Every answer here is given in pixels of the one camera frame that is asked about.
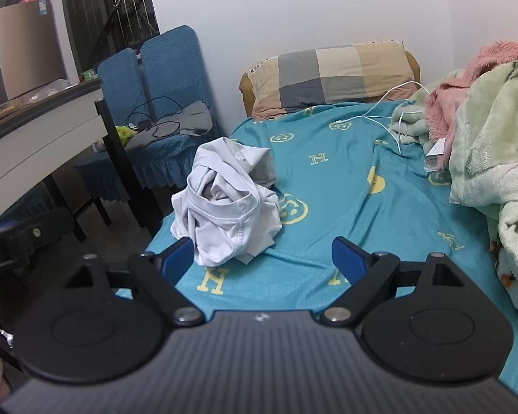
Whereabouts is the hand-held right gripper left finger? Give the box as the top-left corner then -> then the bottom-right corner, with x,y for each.
65,237 -> 207,327

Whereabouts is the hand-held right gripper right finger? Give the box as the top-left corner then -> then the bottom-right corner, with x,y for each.
322,236 -> 462,327

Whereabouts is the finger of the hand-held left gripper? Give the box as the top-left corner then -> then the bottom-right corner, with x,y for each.
16,207 -> 75,262

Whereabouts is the white t-shirt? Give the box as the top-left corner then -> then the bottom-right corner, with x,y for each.
171,137 -> 282,267

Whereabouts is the teal patterned bed sheet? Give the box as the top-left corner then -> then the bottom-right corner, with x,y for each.
144,102 -> 518,391

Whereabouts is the white table with black legs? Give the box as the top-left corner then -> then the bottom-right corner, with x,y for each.
0,78 -> 165,246

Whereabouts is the white label tag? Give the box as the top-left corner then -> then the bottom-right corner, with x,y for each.
424,137 -> 447,172

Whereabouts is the grey cloth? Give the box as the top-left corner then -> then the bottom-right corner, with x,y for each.
127,101 -> 214,149

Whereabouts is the clear plastic bag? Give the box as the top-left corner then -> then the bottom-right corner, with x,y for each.
23,78 -> 72,102

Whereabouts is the blue covered chair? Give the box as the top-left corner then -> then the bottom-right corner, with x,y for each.
73,48 -> 147,227
125,25 -> 226,190

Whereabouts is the brown cushion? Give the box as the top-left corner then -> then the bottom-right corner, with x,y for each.
239,51 -> 421,118

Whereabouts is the beige box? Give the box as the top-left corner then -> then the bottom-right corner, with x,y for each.
0,2 -> 70,100

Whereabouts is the green fleece blanket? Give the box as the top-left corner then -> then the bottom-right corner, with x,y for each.
391,58 -> 518,333

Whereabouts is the checked pillow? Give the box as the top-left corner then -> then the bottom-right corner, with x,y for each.
251,41 -> 416,119

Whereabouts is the dark window with grille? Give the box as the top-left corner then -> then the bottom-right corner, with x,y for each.
59,0 -> 160,80

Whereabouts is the pink fleece blanket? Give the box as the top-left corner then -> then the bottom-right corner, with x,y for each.
423,41 -> 518,169

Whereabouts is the black cable with adapter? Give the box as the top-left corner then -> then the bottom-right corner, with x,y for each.
126,102 -> 184,139

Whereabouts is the white charging cable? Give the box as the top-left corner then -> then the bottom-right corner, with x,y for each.
334,81 -> 432,156

